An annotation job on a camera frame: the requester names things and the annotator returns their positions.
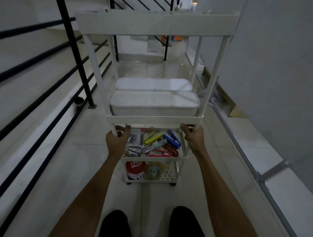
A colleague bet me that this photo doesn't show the long white plastic box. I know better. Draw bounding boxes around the long white plastic box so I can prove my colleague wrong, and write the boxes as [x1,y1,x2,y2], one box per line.
[109,91,201,117]

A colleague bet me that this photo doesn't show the clear bag of pens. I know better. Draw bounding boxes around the clear bag of pens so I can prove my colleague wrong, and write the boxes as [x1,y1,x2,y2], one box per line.
[124,133,145,157]

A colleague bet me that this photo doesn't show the person's left forearm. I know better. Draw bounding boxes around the person's left forearm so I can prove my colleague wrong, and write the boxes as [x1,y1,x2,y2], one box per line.
[49,154,123,237]

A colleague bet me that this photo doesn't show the clear green utility knife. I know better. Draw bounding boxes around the clear green utility knife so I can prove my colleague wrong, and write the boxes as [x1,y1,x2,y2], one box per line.
[142,138,168,154]

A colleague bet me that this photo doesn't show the white small cart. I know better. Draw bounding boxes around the white small cart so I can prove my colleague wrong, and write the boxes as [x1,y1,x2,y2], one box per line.
[74,10,240,187]

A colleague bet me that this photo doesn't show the person's left hand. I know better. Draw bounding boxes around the person's left hand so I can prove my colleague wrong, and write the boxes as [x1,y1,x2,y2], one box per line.
[105,125,132,159]

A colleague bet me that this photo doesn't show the white tiled staircase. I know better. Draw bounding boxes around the white tiled staircase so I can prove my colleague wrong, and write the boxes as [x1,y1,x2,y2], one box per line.
[78,34,171,64]

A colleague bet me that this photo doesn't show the red utility knife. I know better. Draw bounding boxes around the red utility knife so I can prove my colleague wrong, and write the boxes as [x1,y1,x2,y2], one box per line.
[163,144,179,158]

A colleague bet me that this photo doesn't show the black stair railing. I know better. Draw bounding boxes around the black stair railing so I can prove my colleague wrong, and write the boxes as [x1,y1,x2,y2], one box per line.
[109,0,177,62]

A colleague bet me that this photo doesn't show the person's right hand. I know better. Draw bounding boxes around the person's right hand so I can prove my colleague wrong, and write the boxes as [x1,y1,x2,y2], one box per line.
[180,124,205,156]

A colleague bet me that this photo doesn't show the red lidded round can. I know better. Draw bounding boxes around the red lidded round can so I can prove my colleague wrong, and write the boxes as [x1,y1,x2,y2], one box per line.
[126,161,146,181]

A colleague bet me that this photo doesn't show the black metal railing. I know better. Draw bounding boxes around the black metal railing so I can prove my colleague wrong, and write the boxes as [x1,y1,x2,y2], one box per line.
[0,0,113,235]

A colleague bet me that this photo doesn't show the blue stapler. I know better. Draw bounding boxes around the blue stapler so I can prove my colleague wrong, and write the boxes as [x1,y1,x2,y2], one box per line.
[162,129,182,150]

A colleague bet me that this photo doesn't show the yellow stapler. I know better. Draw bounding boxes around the yellow stapler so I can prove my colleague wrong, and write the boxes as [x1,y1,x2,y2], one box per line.
[143,131,164,146]

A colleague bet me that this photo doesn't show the person's right forearm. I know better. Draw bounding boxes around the person's right forearm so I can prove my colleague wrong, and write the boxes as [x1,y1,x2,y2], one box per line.
[195,149,259,237]

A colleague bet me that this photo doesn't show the white rectangular container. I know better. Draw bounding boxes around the white rectangular container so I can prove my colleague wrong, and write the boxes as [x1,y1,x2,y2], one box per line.
[115,77,193,93]

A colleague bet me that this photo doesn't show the grey metal stand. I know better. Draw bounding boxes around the grey metal stand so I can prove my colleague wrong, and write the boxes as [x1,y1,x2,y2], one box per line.
[185,48,299,237]

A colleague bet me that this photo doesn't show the person's black trousers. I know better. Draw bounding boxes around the person's black trousers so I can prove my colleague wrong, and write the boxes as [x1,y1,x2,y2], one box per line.
[97,206,206,237]

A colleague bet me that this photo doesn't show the red stapler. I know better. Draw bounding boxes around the red stapler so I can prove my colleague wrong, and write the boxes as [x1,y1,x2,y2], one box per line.
[146,150,172,158]

